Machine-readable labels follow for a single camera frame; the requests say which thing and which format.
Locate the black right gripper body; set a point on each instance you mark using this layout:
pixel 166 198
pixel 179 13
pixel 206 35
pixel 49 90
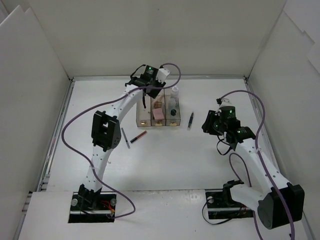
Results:
pixel 210 124

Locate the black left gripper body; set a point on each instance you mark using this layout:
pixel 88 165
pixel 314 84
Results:
pixel 153 89

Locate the brown eyeshadow palette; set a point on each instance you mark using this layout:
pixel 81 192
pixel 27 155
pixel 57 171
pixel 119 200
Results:
pixel 157 104

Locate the clear three-slot organizer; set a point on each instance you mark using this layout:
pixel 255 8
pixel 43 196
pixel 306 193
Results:
pixel 163 110

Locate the pink square compact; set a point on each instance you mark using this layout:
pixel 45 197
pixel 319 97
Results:
pixel 158 114

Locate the black concealer stick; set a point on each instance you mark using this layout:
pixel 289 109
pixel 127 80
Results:
pixel 190 121

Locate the red black lip gloss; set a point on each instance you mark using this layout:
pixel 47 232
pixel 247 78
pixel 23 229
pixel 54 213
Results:
pixel 138 137

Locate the grey checkered eyeliner pencil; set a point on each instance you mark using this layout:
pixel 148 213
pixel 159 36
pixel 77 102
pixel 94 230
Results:
pixel 125 138

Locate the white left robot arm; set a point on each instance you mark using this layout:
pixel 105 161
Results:
pixel 106 130

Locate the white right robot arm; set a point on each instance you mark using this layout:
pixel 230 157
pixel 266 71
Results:
pixel 279 202

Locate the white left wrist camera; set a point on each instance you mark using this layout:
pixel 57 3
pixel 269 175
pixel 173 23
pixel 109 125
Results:
pixel 162 74

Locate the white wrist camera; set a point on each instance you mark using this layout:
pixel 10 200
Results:
pixel 223 102
pixel 162 74

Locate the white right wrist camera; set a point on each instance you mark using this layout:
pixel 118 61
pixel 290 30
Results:
pixel 223 102

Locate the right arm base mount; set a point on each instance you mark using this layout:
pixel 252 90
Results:
pixel 219 208

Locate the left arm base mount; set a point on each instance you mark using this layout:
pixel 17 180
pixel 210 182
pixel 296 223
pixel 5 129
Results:
pixel 102 210

